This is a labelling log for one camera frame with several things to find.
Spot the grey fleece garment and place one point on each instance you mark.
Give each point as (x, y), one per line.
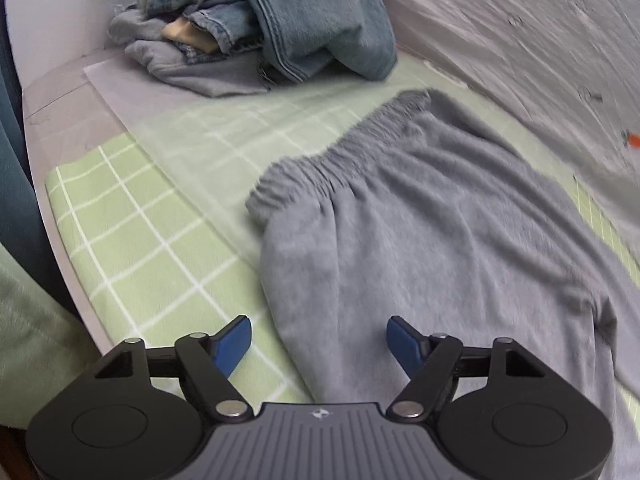
(200, 76)

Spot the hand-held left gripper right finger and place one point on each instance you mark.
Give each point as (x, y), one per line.
(405, 347)

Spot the carrot printed grey bedsheet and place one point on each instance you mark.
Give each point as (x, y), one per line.
(500, 35)

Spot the green checked mat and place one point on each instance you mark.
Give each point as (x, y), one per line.
(125, 240)

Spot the teal curtain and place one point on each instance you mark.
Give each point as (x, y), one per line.
(15, 185)

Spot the beige cloth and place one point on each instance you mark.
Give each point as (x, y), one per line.
(185, 35)

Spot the green fuzzy cloth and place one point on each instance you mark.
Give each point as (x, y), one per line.
(35, 340)

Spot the grey sweatpants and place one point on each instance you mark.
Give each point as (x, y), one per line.
(425, 235)

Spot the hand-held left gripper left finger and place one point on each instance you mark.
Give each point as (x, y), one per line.
(232, 347)

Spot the faded light blue jeans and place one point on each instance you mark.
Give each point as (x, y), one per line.
(220, 20)

